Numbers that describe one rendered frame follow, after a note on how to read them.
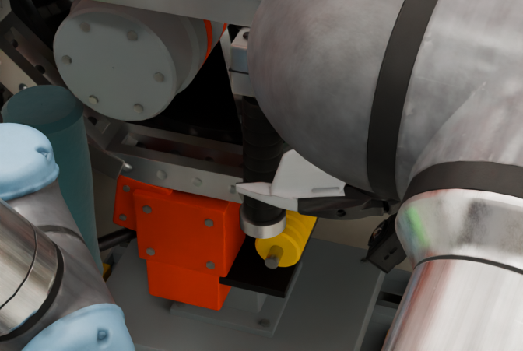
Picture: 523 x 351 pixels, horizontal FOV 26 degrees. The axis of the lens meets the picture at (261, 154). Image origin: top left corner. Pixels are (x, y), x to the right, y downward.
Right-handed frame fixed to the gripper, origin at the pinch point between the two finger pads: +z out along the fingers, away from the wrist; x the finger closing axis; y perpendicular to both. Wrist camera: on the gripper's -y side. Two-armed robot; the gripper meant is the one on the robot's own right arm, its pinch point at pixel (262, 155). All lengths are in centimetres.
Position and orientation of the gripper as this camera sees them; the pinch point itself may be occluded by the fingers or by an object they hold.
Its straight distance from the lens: 101.0
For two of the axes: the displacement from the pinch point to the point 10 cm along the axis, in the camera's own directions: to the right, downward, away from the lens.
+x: -3.1, 5.9, -7.5
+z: -9.5, -1.9, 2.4
